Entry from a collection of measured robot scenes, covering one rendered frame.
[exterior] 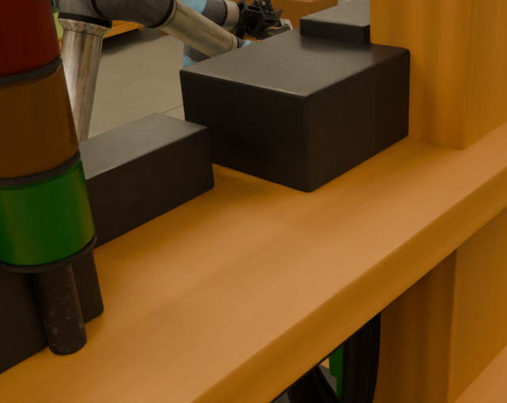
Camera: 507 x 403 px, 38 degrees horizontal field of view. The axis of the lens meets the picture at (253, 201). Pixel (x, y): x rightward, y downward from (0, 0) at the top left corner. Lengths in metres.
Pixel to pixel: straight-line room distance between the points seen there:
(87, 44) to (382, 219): 1.22
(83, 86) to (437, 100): 1.15
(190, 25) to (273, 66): 1.12
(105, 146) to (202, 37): 1.22
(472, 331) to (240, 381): 0.39
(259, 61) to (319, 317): 0.24
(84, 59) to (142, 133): 1.12
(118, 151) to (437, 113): 0.25
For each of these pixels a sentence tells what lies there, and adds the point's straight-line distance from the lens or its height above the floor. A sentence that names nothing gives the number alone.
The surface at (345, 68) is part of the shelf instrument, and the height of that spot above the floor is 1.62.
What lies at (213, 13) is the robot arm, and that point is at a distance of 1.94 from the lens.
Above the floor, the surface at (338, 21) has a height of 1.63.
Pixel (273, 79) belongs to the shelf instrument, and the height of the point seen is 1.61.
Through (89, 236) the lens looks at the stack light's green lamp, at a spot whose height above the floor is 1.61.
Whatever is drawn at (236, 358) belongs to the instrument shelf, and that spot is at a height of 1.54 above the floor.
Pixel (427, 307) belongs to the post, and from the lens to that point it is 0.69.
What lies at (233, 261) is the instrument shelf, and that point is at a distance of 0.45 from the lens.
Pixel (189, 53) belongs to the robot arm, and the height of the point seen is 1.28.
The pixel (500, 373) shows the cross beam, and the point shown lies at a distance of 0.79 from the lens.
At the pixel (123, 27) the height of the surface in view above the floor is 0.21.
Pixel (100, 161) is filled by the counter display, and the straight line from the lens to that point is 0.49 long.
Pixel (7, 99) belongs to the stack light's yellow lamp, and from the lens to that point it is 0.32.
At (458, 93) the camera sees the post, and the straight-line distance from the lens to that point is 0.59.
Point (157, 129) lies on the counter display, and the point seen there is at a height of 1.59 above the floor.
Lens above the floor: 1.78
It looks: 27 degrees down
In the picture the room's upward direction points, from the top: 5 degrees counter-clockwise
